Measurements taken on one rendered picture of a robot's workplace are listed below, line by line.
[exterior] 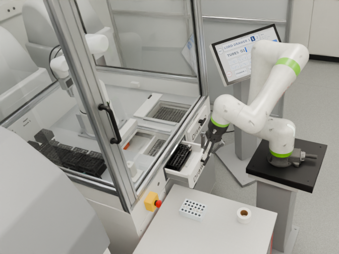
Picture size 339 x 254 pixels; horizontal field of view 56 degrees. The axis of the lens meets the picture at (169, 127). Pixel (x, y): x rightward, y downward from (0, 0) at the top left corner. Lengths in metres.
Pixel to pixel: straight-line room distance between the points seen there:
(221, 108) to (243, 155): 1.59
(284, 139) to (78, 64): 1.12
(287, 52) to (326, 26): 2.76
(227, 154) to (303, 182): 1.34
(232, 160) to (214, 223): 1.37
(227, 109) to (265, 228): 0.63
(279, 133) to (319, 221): 1.11
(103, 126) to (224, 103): 0.52
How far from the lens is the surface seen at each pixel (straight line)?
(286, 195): 1.98
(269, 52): 1.66
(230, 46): 2.33
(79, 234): 0.84
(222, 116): 1.39
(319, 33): 4.39
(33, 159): 0.80
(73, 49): 1.05
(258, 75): 1.71
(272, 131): 1.75
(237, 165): 2.93
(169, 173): 1.76
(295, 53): 1.60
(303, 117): 3.56
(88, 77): 1.11
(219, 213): 1.71
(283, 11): 2.98
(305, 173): 1.85
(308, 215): 2.70
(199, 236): 1.64
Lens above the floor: 2.15
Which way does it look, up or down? 38 degrees down
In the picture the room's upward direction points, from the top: 11 degrees counter-clockwise
